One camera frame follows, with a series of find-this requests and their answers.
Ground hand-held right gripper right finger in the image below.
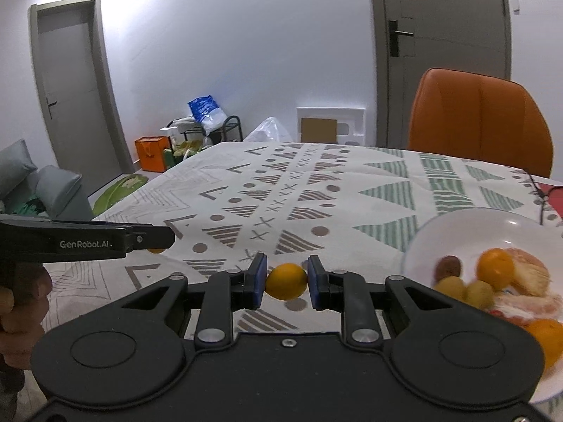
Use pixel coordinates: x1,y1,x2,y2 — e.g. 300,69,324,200
307,255,462,346

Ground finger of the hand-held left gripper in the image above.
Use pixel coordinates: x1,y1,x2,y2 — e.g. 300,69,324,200
125,224,176,254

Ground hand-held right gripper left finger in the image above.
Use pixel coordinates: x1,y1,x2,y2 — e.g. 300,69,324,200
116,252,267,346

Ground small yellow orange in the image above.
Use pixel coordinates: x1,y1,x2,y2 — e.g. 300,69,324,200
266,263,309,300

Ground white plate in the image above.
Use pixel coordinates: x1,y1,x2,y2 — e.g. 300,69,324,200
402,208,563,405

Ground yellow-green round fruit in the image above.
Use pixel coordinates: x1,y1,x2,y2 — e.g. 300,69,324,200
466,280,495,308
435,276,467,302

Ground large orange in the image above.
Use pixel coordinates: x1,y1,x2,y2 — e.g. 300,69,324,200
477,248,515,291
525,319,563,365

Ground peeled orange pomelo segment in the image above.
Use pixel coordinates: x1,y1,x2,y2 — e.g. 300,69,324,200
506,248,552,297

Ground pink pomelo segment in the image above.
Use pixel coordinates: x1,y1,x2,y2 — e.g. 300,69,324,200
493,292,563,328

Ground person's left hand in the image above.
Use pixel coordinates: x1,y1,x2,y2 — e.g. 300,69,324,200
0,264,52,370

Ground green cloth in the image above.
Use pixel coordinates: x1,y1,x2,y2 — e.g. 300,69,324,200
20,200,49,217

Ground grey cushion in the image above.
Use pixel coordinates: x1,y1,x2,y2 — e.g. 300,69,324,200
35,166,83,212

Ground green floor mat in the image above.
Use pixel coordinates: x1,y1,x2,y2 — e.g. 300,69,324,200
93,173,148,214

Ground orange paper bag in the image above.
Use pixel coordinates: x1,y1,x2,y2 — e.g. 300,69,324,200
134,136,172,172

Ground grey sofa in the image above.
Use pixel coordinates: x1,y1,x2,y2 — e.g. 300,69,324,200
0,139,95,220

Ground yellow-green bundle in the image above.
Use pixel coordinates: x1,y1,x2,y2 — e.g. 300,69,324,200
173,141,205,159

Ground patterned tablecloth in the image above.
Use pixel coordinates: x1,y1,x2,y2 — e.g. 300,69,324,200
42,142,563,335

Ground dark purple round fruit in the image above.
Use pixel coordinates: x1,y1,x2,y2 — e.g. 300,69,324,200
435,256,462,280

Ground black rack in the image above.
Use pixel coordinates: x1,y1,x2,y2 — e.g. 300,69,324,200
169,115,242,146

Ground blue and white plastic bag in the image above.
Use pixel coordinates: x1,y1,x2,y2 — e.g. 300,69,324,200
188,95,227,133

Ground clear plastic bag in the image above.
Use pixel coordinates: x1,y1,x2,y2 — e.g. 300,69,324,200
243,116,295,143

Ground brown cardboard piece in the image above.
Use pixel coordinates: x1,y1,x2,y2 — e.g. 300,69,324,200
300,118,339,143

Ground white foam packaging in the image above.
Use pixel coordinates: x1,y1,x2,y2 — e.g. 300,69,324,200
296,106,367,146

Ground orange chair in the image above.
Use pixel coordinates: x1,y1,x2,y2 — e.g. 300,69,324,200
407,68,555,179

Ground grey door with black lock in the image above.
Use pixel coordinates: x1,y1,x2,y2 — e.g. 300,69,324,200
367,0,513,148

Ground grey door with narrow frame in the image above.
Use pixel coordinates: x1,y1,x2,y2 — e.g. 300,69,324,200
29,0,135,190

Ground black cable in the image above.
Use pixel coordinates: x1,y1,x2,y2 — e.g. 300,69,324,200
512,169,563,225

